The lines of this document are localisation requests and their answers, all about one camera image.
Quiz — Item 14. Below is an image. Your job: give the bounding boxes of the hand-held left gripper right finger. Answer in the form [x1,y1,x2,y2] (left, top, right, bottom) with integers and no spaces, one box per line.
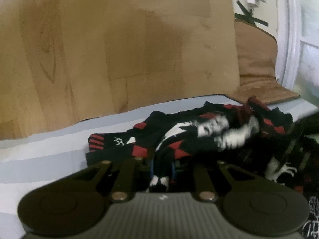
[171,160,251,202]

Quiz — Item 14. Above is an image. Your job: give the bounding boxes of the crossed black tape strips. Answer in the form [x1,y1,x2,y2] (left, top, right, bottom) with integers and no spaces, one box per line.
[234,0,270,28]

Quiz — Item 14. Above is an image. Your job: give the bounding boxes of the white window frame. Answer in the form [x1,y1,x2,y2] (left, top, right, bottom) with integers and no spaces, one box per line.
[276,0,319,104]

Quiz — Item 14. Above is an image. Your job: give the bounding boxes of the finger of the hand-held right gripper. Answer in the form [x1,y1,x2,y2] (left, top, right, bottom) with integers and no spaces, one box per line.
[280,113,319,173]

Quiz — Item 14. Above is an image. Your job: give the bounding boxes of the grey striped bedsheet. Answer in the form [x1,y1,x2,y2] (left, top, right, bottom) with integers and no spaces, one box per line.
[0,93,319,239]

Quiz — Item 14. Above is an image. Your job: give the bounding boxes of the black red white patterned sweater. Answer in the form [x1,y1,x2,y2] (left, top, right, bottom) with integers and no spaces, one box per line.
[85,95,319,239]

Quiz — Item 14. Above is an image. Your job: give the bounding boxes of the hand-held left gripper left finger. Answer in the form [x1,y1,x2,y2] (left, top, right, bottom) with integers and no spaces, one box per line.
[86,156,155,202]

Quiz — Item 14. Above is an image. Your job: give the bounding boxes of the wood pattern vinyl sheet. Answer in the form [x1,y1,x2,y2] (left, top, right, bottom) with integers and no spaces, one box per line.
[0,0,242,142]

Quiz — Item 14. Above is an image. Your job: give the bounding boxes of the brown cushion mat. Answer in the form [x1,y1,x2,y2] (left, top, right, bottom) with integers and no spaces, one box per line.
[224,20,301,105]

